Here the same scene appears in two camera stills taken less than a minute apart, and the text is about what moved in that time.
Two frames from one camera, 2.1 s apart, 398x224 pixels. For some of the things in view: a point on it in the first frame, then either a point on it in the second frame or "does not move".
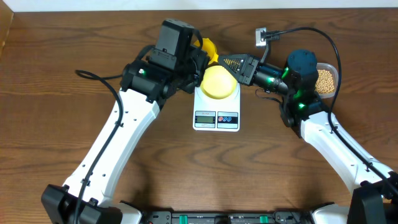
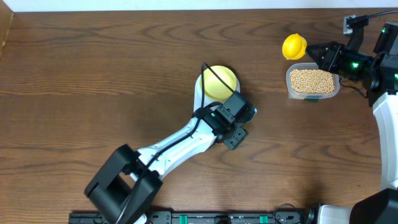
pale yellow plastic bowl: [217, 83] does not move
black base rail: [226, 217] does not move
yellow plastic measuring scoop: [208, 45] to [294, 46]
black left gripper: [201, 59] to [235, 142]
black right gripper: [247, 74] to [329, 61]
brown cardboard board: [6, 17] does not move
